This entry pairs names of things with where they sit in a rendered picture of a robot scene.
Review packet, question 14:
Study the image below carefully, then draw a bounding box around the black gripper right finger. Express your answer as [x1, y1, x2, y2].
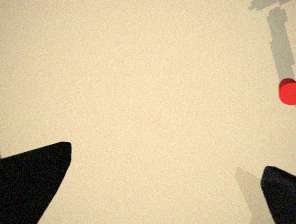
[260, 166, 296, 224]

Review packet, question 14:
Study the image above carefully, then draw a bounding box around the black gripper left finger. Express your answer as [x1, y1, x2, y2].
[0, 141, 72, 224]

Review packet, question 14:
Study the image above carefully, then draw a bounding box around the red peg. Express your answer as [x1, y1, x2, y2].
[278, 78, 296, 105]

